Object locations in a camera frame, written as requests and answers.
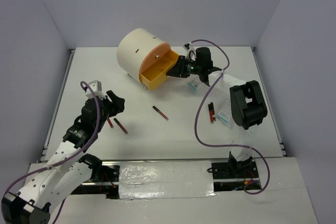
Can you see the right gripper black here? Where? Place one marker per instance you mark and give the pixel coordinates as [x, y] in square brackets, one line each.
[179, 68]

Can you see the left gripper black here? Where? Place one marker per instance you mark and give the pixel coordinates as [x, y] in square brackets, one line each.
[118, 105]

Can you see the cotton pad pack teal label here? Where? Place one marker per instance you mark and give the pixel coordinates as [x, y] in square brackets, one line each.
[195, 84]

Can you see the cream round drawer organizer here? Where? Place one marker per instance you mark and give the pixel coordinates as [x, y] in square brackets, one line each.
[146, 58]

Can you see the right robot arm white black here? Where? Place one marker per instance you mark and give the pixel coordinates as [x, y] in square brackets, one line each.
[242, 108]

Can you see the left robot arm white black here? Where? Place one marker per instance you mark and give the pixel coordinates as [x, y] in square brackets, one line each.
[70, 165]

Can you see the red lip gloss centre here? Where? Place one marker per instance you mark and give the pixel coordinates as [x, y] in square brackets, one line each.
[160, 112]

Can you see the red lip gloss right pair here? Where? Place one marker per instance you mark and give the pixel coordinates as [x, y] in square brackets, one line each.
[210, 113]

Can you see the silver foil tape sheet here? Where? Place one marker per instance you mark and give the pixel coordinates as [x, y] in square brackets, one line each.
[165, 180]

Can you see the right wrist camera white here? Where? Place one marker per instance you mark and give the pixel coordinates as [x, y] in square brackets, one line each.
[190, 51]

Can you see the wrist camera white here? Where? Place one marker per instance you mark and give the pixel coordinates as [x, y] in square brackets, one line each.
[190, 51]
[96, 88]

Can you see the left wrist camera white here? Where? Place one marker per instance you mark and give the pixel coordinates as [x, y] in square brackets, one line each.
[96, 88]

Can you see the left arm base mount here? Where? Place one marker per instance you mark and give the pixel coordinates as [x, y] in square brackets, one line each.
[103, 180]

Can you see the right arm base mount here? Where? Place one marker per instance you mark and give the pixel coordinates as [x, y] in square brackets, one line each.
[232, 175]

